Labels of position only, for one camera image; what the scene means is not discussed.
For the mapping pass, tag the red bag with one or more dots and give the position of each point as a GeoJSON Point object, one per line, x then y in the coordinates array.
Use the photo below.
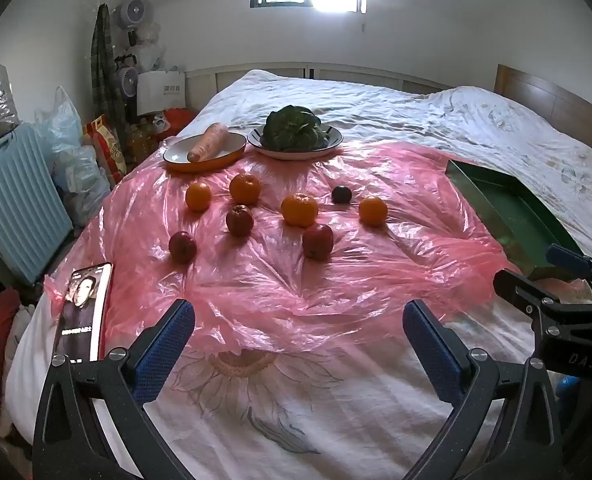
{"type": "Point", "coordinates": [180, 121]}

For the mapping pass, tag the white cardboard box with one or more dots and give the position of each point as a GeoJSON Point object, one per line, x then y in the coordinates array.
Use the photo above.
{"type": "Point", "coordinates": [161, 92]}

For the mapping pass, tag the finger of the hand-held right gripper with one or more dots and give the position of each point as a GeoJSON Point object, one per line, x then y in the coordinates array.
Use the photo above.
{"type": "Point", "coordinates": [565, 255]}
{"type": "Point", "coordinates": [518, 285]}

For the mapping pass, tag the small white fan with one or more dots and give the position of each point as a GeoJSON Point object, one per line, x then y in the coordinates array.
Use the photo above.
{"type": "Point", "coordinates": [127, 80]}
{"type": "Point", "coordinates": [133, 12]}

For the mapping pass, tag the yellow oil bottles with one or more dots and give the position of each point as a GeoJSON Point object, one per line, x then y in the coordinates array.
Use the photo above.
{"type": "Point", "coordinates": [141, 142]}

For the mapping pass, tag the orange rimmed bowl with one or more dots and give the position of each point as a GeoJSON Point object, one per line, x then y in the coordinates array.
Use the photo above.
{"type": "Point", "coordinates": [226, 152]}

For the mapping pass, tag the white plate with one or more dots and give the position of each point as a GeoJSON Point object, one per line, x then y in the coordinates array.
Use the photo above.
{"type": "Point", "coordinates": [333, 140]}

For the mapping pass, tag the light blue suitcase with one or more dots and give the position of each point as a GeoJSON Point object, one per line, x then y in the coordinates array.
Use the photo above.
{"type": "Point", "coordinates": [18, 200]}

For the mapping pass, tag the yellow orange sack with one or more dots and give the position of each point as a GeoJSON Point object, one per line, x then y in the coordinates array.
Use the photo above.
{"type": "Point", "coordinates": [107, 147]}

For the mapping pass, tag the carrot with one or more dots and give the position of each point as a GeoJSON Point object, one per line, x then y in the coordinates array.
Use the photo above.
{"type": "Point", "coordinates": [208, 142]}

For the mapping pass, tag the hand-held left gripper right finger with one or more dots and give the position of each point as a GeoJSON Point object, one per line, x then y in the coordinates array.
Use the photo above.
{"type": "Point", "coordinates": [430, 355]}

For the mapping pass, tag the orange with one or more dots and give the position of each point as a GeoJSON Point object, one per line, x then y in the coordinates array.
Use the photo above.
{"type": "Point", "coordinates": [198, 196]}
{"type": "Point", "coordinates": [244, 188]}
{"type": "Point", "coordinates": [299, 209]}
{"type": "Point", "coordinates": [372, 210]}

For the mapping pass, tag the plaid hanging cloth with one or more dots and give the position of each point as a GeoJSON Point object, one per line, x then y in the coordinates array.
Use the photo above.
{"type": "Point", "coordinates": [105, 70]}

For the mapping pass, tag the smartphone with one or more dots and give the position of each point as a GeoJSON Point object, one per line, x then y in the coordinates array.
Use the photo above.
{"type": "Point", "coordinates": [82, 310]}

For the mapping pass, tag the wooden headboard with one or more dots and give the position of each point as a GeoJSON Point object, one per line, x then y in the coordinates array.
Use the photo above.
{"type": "Point", "coordinates": [560, 97]}

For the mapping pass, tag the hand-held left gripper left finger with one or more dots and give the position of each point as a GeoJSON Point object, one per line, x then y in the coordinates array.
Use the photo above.
{"type": "Point", "coordinates": [166, 350]}

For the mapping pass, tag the clear plastic bag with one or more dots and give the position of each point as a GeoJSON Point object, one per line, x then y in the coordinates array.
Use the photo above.
{"type": "Point", "coordinates": [61, 120]}

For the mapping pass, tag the red apple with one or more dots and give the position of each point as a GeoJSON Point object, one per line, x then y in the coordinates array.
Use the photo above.
{"type": "Point", "coordinates": [239, 220]}
{"type": "Point", "coordinates": [318, 241]}
{"type": "Point", "coordinates": [182, 246]}

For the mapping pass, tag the green leafy vegetable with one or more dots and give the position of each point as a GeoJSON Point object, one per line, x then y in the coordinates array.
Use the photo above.
{"type": "Point", "coordinates": [293, 127]}

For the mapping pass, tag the dark plum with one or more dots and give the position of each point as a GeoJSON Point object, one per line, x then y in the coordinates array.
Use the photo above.
{"type": "Point", "coordinates": [341, 194]}

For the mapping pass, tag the green tray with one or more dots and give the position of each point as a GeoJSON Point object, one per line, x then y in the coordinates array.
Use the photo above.
{"type": "Point", "coordinates": [520, 210]}

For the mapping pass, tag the pink plastic sheet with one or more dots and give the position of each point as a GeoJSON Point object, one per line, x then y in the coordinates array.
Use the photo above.
{"type": "Point", "coordinates": [276, 280]}

